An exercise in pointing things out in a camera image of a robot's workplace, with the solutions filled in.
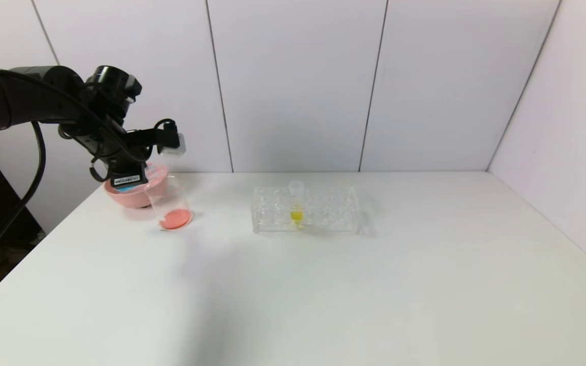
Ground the test tube with yellow pigment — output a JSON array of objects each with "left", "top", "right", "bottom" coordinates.
[{"left": 288, "top": 180, "right": 305, "bottom": 227}]

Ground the clear plastic test tube rack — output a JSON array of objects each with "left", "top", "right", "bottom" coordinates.
[{"left": 251, "top": 186, "right": 361, "bottom": 235}]

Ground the clear glass beaker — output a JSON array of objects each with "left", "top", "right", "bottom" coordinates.
[{"left": 146, "top": 175, "right": 194, "bottom": 231}]

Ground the pink bowl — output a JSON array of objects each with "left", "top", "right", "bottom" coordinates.
[{"left": 103, "top": 163, "right": 169, "bottom": 209}]

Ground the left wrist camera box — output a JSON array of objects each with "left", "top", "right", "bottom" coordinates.
[{"left": 157, "top": 133, "right": 187, "bottom": 157}]

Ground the thin black camera cable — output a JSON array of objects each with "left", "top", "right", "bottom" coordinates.
[{"left": 89, "top": 118, "right": 178, "bottom": 183}]

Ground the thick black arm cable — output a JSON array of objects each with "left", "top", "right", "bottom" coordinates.
[{"left": 0, "top": 120, "right": 47, "bottom": 268}]

